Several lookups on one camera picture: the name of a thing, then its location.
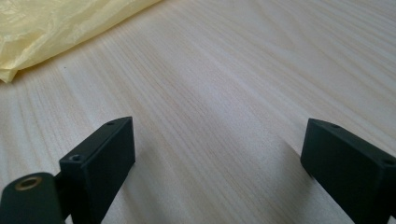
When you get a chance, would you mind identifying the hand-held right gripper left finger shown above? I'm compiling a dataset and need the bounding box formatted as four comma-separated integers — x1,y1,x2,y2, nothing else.
59,116,136,224

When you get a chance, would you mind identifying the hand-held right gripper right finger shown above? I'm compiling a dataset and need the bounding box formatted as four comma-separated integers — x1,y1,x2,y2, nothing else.
300,118,396,224

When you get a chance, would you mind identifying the yellow plastic trash bag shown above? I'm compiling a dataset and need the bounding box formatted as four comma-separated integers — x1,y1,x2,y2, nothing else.
0,0,163,84

